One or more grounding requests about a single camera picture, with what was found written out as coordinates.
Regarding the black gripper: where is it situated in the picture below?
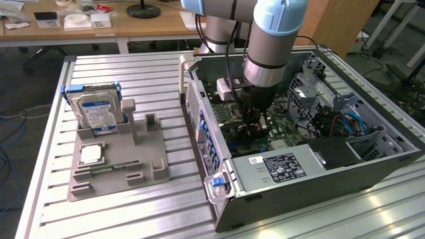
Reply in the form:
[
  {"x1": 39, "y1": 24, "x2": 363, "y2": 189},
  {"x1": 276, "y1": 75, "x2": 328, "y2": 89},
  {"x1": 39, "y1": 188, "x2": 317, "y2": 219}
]
[{"x1": 237, "y1": 84, "x2": 279, "y2": 130}]

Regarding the graphics card with black fan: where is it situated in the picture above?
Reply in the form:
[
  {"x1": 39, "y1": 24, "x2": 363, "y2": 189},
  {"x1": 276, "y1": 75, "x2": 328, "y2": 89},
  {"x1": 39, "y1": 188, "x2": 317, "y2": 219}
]
[{"x1": 219, "y1": 114, "x2": 271, "y2": 140}]

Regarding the green motherboard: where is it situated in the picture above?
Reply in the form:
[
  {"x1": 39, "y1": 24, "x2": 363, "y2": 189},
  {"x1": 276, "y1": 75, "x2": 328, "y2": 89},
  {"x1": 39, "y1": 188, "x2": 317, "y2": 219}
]
[{"x1": 203, "y1": 82, "x2": 316, "y2": 159}]

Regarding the perforated metal disk bay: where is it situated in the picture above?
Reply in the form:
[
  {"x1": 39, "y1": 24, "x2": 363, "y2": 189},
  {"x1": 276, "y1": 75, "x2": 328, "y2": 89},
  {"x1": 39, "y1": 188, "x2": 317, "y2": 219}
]
[{"x1": 287, "y1": 72, "x2": 333, "y2": 120}]

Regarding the blue expansion slot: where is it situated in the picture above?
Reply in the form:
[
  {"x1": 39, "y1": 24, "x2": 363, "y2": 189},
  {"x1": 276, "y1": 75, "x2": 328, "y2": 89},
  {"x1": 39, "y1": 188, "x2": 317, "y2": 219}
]
[{"x1": 227, "y1": 139, "x2": 255, "y2": 148}]

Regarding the black plastic shroud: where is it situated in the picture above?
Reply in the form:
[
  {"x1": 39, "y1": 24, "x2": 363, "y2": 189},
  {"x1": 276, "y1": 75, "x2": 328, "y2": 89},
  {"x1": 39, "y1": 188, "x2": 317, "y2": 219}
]
[{"x1": 307, "y1": 136, "x2": 365, "y2": 170}]

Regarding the grey power supply unit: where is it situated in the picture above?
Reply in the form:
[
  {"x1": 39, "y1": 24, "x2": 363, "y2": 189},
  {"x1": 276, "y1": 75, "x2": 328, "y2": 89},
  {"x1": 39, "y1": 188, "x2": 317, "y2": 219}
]
[{"x1": 231, "y1": 145, "x2": 328, "y2": 194}]

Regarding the blue case latch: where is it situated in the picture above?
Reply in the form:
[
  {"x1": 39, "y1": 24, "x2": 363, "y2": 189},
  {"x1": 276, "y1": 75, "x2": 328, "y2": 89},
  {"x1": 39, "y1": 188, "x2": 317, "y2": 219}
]
[{"x1": 211, "y1": 174, "x2": 229, "y2": 187}]

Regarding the stack of white papers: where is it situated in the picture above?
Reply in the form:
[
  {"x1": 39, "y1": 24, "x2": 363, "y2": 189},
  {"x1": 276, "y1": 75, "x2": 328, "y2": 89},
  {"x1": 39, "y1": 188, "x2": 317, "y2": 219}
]
[{"x1": 180, "y1": 11, "x2": 208, "y2": 30}]

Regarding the wooden cabinet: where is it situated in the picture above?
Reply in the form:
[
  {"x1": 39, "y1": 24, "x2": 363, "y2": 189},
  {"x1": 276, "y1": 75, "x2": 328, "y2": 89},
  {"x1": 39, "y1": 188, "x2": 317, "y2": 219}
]
[{"x1": 297, "y1": 0, "x2": 381, "y2": 58}]

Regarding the open metal disk bay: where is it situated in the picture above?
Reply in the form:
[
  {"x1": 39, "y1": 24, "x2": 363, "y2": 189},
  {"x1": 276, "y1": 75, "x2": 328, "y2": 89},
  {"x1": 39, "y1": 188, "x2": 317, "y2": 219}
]
[{"x1": 345, "y1": 129, "x2": 407, "y2": 161}]

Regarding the open black PC case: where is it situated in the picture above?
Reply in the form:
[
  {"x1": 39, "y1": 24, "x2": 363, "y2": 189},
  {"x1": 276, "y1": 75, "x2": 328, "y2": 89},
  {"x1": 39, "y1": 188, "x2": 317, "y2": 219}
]
[{"x1": 179, "y1": 44, "x2": 425, "y2": 234}]

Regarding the wooden desk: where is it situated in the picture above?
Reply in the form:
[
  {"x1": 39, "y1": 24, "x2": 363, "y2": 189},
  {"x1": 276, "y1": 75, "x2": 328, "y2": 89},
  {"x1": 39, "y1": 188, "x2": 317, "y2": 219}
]
[{"x1": 0, "y1": 0, "x2": 209, "y2": 48}]

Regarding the grey plastic parts rack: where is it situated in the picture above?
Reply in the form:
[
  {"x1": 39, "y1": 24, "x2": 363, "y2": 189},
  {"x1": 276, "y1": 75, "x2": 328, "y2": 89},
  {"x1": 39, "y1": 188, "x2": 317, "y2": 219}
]
[{"x1": 66, "y1": 98, "x2": 171, "y2": 203}]

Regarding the black round lamp base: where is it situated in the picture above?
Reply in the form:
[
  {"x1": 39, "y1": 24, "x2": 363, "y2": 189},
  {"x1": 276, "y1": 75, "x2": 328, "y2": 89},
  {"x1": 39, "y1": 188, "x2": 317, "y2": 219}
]
[{"x1": 125, "y1": 0, "x2": 163, "y2": 18}]

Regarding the green RAM stick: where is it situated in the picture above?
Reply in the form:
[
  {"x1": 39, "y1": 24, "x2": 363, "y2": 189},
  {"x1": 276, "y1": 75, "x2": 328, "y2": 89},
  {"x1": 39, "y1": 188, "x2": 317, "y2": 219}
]
[{"x1": 89, "y1": 163, "x2": 133, "y2": 174}]

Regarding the silver CPU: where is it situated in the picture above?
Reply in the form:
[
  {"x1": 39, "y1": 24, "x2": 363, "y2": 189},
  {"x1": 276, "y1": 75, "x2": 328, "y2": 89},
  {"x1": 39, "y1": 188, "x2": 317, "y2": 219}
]
[{"x1": 79, "y1": 146, "x2": 103, "y2": 164}]

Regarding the plain white box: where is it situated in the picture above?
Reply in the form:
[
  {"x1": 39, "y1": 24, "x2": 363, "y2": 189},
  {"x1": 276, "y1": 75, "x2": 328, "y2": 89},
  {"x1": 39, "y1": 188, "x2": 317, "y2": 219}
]
[{"x1": 89, "y1": 13, "x2": 112, "y2": 29}]

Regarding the red packet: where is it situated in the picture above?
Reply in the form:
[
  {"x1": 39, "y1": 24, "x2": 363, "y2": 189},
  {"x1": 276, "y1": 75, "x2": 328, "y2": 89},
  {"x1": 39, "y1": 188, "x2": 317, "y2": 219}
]
[{"x1": 95, "y1": 2, "x2": 113, "y2": 13}]

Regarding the white box with round tape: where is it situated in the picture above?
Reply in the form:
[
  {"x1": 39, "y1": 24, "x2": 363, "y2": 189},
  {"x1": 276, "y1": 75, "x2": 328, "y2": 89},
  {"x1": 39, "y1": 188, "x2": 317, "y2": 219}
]
[{"x1": 63, "y1": 13, "x2": 93, "y2": 32}]

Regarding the black chair base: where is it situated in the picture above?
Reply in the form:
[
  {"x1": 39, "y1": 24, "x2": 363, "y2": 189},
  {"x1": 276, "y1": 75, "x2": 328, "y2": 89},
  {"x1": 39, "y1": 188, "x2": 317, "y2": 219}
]
[{"x1": 19, "y1": 43, "x2": 100, "y2": 74}]

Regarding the white box with black top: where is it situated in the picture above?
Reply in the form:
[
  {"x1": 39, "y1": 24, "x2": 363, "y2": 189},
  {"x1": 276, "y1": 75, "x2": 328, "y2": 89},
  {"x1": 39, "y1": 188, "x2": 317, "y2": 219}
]
[{"x1": 32, "y1": 11, "x2": 62, "y2": 28}]

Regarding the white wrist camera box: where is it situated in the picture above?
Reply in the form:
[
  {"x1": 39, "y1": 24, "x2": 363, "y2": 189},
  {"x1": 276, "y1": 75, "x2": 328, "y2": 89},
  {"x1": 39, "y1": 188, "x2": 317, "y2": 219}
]
[{"x1": 216, "y1": 78, "x2": 244, "y2": 102}]

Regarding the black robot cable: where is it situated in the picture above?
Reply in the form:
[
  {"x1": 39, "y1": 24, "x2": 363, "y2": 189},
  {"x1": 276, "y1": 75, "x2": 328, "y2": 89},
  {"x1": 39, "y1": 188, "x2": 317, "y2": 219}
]
[{"x1": 195, "y1": 13, "x2": 253, "y2": 84}]

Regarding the red wire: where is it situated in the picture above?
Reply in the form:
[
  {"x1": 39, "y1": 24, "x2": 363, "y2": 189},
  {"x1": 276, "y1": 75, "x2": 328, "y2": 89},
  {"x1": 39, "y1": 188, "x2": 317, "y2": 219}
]
[{"x1": 332, "y1": 114, "x2": 349, "y2": 136}]

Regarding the black cable over case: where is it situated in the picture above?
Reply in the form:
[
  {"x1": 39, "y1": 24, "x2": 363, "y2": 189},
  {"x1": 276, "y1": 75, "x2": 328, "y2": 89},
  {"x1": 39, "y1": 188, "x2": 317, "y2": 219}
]
[{"x1": 295, "y1": 36, "x2": 329, "y2": 52}]

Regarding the blue wire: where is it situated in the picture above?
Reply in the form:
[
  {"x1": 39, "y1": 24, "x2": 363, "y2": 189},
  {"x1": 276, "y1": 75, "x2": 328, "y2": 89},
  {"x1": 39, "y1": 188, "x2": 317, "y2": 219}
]
[{"x1": 344, "y1": 113, "x2": 368, "y2": 136}]

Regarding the hard disk with blue bracket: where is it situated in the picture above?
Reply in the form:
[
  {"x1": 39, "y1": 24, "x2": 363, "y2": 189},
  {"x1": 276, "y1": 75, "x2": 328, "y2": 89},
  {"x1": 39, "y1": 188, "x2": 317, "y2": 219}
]
[{"x1": 60, "y1": 81, "x2": 123, "y2": 136}]

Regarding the white desk frame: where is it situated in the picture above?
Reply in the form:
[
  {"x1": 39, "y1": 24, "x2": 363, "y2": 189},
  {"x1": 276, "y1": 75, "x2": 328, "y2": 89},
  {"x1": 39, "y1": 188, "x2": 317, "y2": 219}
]
[{"x1": 361, "y1": 0, "x2": 425, "y2": 68}]

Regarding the blue floor cable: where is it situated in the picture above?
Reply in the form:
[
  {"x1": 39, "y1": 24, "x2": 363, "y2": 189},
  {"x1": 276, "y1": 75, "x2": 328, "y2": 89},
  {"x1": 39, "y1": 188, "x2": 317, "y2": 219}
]
[{"x1": 0, "y1": 119, "x2": 27, "y2": 215}]

